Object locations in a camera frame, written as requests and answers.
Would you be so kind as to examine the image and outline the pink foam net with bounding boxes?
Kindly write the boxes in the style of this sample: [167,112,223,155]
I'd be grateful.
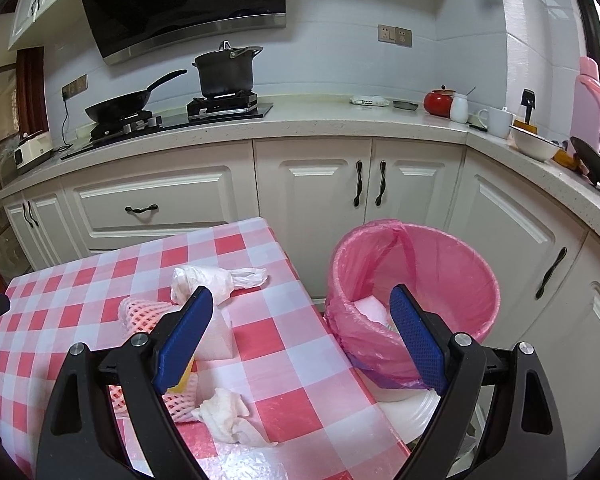
[107,382,205,425]
[117,296,186,342]

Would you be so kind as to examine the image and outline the white cabinet door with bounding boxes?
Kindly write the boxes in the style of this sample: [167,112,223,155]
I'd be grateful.
[459,151,589,357]
[31,191,89,262]
[253,137,374,302]
[544,231,600,477]
[4,199,37,272]
[369,137,467,242]

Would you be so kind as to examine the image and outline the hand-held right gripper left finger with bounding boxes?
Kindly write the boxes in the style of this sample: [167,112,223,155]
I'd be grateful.
[36,285,216,480]

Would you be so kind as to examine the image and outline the large white bowl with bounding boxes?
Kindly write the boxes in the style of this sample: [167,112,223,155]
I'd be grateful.
[509,123,561,163]

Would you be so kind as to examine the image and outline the white foam wedge block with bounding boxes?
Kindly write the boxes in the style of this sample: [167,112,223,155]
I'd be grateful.
[193,304,235,361]

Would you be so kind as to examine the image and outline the small yellow object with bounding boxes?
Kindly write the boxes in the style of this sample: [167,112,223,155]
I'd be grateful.
[552,147,581,169]

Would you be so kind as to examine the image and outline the black lidded pot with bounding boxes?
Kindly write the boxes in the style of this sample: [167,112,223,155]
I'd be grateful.
[191,40,264,100]

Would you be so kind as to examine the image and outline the oil bottle black cap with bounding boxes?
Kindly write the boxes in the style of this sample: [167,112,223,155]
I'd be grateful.
[512,88,537,129]

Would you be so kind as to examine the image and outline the white round stool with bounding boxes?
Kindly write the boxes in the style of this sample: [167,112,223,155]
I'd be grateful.
[379,387,444,447]

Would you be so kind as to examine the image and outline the black pan lid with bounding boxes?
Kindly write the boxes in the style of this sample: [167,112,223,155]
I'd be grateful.
[569,136,600,196]

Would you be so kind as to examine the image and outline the dark red curtain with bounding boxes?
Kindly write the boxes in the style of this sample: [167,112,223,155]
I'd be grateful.
[16,46,51,136]

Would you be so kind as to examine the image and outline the white packet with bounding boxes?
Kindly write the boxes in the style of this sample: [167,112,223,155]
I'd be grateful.
[349,94,392,108]

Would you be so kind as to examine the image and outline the white plastic bag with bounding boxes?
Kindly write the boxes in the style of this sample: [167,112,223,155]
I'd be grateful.
[170,266,270,307]

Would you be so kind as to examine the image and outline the yellow sponge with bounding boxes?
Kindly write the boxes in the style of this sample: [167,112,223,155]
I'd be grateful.
[170,354,196,397]

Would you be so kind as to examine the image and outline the red teapot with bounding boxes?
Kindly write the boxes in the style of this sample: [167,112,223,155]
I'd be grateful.
[423,84,456,119]

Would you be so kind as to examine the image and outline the white cabinet drawer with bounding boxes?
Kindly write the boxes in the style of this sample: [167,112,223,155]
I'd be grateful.
[62,141,261,252]

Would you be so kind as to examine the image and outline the white jar with spoon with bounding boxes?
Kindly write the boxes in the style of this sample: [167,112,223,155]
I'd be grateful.
[449,86,477,125]

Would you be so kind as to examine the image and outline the black gas stove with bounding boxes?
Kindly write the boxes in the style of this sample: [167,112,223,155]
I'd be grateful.
[60,91,275,162]

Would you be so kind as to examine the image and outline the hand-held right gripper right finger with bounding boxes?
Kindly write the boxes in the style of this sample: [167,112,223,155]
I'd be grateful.
[389,283,567,480]

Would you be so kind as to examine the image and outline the white tissue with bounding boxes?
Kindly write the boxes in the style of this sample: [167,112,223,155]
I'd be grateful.
[191,387,277,449]

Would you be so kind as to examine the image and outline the black frying pan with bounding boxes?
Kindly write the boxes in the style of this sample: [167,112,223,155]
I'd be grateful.
[84,69,188,124]

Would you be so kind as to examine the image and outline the pink bag trash bin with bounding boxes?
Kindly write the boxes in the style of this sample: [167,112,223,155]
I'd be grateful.
[324,219,501,392]

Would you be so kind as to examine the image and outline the black range hood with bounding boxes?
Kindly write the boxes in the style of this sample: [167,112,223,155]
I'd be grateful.
[74,0,287,66]

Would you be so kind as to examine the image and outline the red white checked tablecloth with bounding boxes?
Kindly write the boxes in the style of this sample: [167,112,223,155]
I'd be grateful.
[0,217,412,480]

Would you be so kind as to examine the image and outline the grey wall socket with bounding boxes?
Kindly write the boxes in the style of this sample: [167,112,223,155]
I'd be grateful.
[378,23,413,49]

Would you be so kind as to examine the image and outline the white kitchen countertop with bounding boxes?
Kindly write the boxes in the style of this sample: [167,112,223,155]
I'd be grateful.
[0,92,600,282]

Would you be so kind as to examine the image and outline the gold wall socket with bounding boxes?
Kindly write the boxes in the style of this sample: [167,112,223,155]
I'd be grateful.
[61,74,89,100]

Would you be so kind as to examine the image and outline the black power cable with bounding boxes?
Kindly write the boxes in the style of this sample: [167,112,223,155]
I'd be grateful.
[54,97,76,154]

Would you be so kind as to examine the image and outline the pink thermos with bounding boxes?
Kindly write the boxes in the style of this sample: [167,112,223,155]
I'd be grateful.
[571,55,600,154]

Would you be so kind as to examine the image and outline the white rice cooker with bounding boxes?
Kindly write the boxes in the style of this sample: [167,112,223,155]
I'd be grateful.
[14,130,56,170]

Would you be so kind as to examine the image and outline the white cup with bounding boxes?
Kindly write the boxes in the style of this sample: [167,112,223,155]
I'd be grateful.
[476,106,514,140]

